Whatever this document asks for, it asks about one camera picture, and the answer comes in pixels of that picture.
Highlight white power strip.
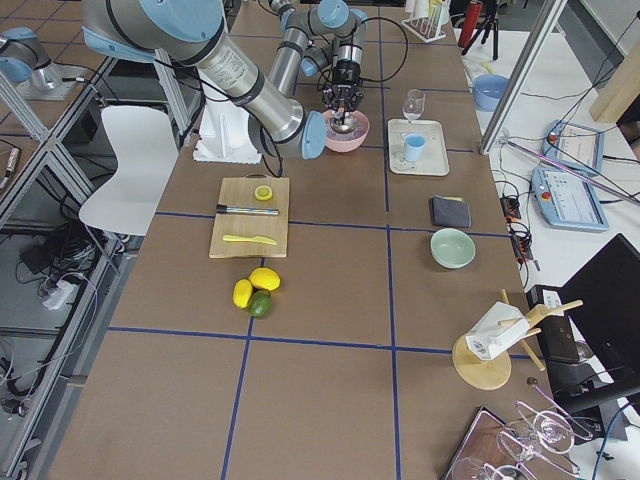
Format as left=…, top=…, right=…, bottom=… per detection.
left=41, top=279, right=74, bottom=310

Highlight black monitor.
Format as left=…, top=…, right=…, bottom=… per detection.
left=540, top=233, right=639, bottom=413

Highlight blue cup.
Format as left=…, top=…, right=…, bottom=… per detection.
left=403, top=133, right=426, bottom=163

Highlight wooden paper towel stand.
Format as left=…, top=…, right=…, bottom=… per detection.
left=452, top=289, right=583, bottom=391

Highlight green bowl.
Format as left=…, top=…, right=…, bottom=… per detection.
left=430, top=228, right=476, bottom=269

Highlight red bottle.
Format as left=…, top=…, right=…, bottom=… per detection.
left=458, top=0, right=483, bottom=48

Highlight teach pendant far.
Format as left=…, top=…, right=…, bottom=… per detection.
left=542, top=120, right=605, bottom=176

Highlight yellow lemon lower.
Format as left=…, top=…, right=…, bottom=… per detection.
left=232, top=278, right=254, bottom=309

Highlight stainless steel ice scoop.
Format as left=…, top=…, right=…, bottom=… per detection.
left=329, top=108, right=357, bottom=134

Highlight yellow lemon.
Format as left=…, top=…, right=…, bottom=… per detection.
left=248, top=267, right=281, bottom=291
left=232, top=278, right=254, bottom=309

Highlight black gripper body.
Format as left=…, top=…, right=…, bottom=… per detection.
left=322, top=60, right=364, bottom=108

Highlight clear wine glass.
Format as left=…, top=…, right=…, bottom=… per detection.
left=402, top=89, right=426, bottom=124

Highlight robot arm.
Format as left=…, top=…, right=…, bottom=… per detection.
left=82, top=1, right=366, bottom=159

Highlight grey yellow cloth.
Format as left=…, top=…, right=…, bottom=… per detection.
left=429, top=196, right=472, bottom=228

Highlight pile of clear ice cubes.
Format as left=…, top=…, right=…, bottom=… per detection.
left=327, top=118, right=364, bottom=142

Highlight upside-down wine glass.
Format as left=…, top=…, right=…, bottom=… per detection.
left=497, top=384, right=596, bottom=476

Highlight teach pendant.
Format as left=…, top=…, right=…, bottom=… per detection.
left=542, top=120, right=605, bottom=176
left=531, top=167, right=609, bottom=232

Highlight yellow plastic knife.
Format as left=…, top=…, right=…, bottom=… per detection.
left=222, top=234, right=278, bottom=246

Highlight half lemon slice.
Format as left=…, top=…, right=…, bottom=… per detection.
left=254, top=185, right=274, bottom=202

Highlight aluminium frame post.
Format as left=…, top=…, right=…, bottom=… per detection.
left=478, top=0, right=568, bottom=156

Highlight cream bear tray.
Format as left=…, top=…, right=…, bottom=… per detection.
left=387, top=119, right=449, bottom=176

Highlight wooden cutting board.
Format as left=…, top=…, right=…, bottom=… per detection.
left=209, top=177, right=290, bottom=259

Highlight teach pendant near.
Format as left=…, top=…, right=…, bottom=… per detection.
left=531, top=167, right=609, bottom=232

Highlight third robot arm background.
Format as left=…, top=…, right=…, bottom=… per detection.
left=1, top=27, right=74, bottom=101

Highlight blue bowl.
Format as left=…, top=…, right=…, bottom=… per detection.
left=472, top=74, right=509, bottom=112

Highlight white wire cup rack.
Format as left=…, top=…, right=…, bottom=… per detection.
left=401, top=0, right=450, bottom=43

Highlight yellow lemon upper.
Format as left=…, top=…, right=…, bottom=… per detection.
left=248, top=267, right=281, bottom=291

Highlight white carton on stand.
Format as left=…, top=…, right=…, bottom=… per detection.
left=465, top=302, right=529, bottom=361

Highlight pink bowl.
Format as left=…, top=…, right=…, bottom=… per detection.
left=323, top=110, right=370, bottom=153

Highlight white chair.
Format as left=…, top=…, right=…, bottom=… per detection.
left=79, top=105, right=179, bottom=236

